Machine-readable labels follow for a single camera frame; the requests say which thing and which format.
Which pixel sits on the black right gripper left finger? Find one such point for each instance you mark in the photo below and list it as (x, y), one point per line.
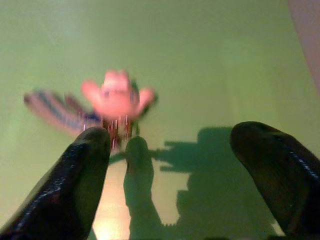
(70, 180)

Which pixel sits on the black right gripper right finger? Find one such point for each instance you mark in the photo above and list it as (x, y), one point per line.
(280, 175)

